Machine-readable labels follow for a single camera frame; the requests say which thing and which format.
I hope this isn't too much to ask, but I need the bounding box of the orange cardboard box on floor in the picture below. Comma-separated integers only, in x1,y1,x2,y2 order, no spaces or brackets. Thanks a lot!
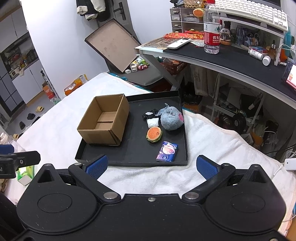
64,74,88,96

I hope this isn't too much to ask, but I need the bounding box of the white pill bottle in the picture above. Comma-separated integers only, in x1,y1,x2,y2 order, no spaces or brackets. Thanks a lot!
248,49,264,61

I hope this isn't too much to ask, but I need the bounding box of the white remote control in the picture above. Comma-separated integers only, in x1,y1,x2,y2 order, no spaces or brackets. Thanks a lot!
167,39,192,50

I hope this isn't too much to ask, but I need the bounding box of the grey desk with black mat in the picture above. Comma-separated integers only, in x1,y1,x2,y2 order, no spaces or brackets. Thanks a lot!
135,44,295,108

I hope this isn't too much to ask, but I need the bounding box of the white metal rack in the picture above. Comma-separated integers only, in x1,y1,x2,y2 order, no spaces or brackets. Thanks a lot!
211,73,266,133

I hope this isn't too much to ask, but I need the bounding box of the brown cardboard box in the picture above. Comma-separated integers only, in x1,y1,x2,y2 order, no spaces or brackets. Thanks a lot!
77,94,130,146

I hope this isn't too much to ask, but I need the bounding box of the white keyboard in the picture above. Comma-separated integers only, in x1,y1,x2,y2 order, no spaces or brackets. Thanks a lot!
215,1,288,32

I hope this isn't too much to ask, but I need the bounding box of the black fabric doll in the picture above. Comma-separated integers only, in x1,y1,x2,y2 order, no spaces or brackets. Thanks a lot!
142,109,158,121

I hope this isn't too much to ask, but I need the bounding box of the red plastic basket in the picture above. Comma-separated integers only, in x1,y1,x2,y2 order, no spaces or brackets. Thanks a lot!
161,60,187,75

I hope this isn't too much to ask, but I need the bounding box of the pink small toy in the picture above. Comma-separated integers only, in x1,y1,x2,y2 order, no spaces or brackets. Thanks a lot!
138,64,148,70

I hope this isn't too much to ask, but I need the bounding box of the white monitor riser shelf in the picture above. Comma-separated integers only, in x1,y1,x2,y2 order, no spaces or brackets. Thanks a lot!
220,13,286,66

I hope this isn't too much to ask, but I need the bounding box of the small panda figurine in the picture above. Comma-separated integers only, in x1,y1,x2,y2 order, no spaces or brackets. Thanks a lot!
220,21,231,46

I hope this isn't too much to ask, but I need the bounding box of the large black framed board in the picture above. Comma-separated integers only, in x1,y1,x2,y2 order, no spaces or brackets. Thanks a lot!
85,19,140,73

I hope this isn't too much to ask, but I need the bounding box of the blue tissue packet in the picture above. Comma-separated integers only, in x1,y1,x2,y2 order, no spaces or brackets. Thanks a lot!
156,141,178,163

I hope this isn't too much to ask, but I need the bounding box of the wicker basket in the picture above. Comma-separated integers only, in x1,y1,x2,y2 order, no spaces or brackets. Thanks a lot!
184,0,204,9

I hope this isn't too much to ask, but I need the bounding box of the orange plush on organizer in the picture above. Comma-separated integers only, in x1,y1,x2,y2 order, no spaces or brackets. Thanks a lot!
193,8,204,18

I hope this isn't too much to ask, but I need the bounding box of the grey drawer organizer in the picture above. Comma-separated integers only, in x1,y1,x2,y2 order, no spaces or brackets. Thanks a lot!
170,8,204,33

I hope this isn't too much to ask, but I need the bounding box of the clear water bottle red label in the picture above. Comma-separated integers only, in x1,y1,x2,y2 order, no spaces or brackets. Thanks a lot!
203,0,220,54

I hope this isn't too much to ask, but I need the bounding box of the white soft pad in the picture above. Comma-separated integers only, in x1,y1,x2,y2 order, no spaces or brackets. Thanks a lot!
147,118,159,128

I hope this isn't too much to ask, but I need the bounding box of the black small fan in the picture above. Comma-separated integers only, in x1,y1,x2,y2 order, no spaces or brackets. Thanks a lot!
232,113,247,134

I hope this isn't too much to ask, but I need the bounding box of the grey plush mouse toy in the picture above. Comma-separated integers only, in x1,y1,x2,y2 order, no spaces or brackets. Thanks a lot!
156,103,184,131

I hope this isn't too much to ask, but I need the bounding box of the plush hamburger toy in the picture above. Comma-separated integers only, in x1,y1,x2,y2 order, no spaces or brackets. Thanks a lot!
146,126,163,143

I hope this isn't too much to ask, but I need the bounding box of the red patterned packet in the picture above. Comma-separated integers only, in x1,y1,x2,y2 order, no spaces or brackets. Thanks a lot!
164,32,204,40

